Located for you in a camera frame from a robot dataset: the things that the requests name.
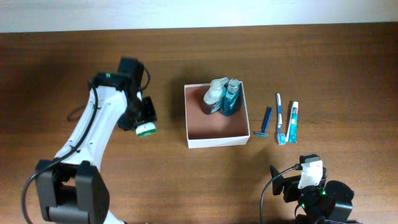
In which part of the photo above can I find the blue white toothbrush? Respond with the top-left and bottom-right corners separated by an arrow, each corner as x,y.
276,93 -> 286,145

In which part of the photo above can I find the teal mouthwash bottle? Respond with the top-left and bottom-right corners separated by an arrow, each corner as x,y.
221,79 -> 240,116

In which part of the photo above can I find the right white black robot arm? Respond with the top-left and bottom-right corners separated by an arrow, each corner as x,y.
270,166 -> 354,224

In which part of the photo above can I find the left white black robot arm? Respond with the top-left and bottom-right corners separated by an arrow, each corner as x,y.
26,57 -> 157,224

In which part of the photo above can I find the blue disposable razor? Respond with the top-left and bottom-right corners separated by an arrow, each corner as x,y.
254,107 -> 272,138

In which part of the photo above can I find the teal white toothpaste tube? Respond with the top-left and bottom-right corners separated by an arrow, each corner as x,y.
287,101 -> 299,143

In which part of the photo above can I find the clear spray bottle dark liquid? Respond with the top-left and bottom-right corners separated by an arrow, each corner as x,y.
202,77 -> 229,114

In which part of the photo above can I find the white square cardboard box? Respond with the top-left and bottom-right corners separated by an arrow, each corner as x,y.
184,83 -> 251,149

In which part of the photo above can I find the green white soap box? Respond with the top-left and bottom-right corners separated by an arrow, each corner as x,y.
136,122 -> 157,137

